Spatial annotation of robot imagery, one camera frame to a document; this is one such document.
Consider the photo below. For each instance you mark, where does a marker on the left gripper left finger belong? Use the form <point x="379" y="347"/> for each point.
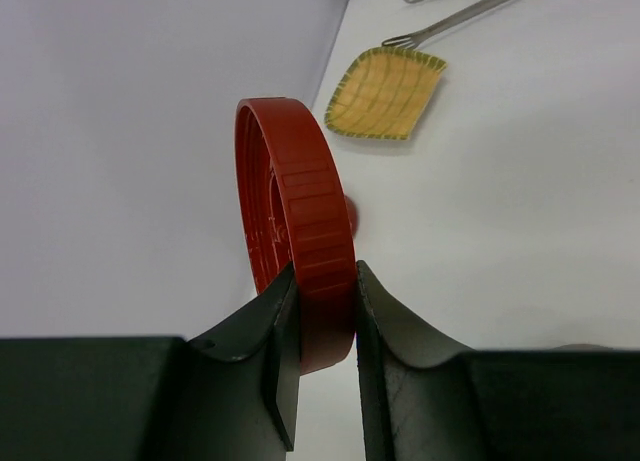
<point x="230" y="393"/>

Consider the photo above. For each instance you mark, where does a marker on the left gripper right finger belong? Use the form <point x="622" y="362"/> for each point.
<point x="426" y="396"/>

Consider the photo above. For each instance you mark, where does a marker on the red round lid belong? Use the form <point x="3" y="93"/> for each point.
<point x="294" y="212"/>

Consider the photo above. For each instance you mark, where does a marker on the bamboo woven tray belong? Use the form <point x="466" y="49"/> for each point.
<point x="383" y="93"/>

